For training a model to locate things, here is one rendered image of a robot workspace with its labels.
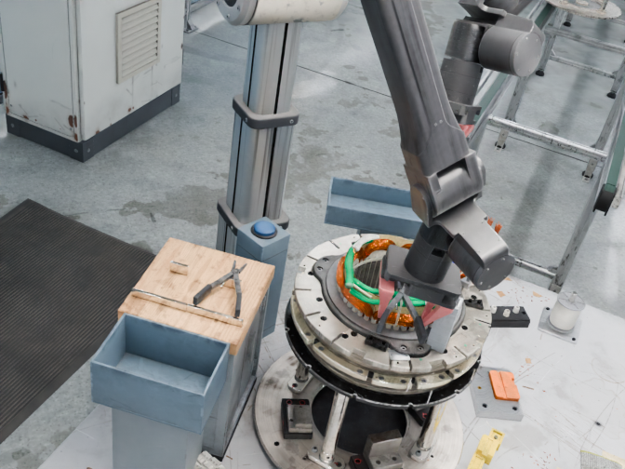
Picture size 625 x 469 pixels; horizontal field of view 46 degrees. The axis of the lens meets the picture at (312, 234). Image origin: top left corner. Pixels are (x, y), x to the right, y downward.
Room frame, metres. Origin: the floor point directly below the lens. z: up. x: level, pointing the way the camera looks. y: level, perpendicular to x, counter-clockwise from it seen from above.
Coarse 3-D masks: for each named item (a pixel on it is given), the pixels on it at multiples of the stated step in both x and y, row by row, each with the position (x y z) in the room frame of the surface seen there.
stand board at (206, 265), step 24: (168, 240) 0.99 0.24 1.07; (168, 264) 0.93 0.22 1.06; (192, 264) 0.94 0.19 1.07; (216, 264) 0.95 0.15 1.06; (240, 264) 0.96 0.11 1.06; (264, 264) 0.98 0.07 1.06; (144, 288) 0.86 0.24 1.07; (168, 288) 0.87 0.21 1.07; (192, 288) 0.88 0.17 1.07; (216, 288) 0.89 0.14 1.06; (264, 288) 0.92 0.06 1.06; (120, 312) 0.80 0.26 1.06; (144, 312) 0.81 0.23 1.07; (168, 312) 0.82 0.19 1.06; (216, 336) 0.79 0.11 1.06; (240, 336) 0.80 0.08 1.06
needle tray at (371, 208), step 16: (336, 192) 1.29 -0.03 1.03; (352, 192) 1.29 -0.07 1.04; (368, 192) 1.29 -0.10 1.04; (384, 192) 1.29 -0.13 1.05; (400, 192) 1.29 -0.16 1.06; (336, 208) 1.19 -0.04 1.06; (352, 208) 1.19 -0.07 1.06; (368, 208) 1.26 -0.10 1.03; (384, 208) 1.27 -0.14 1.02; (400, 208) 1.28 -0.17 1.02; (336, 224) 1.19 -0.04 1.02; (352, 224) 1.19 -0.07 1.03; (368, 224) 1.19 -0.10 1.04; (384, 224) 1.19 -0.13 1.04; (400, 224) 1.19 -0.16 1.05; (416, 224) 1.19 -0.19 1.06
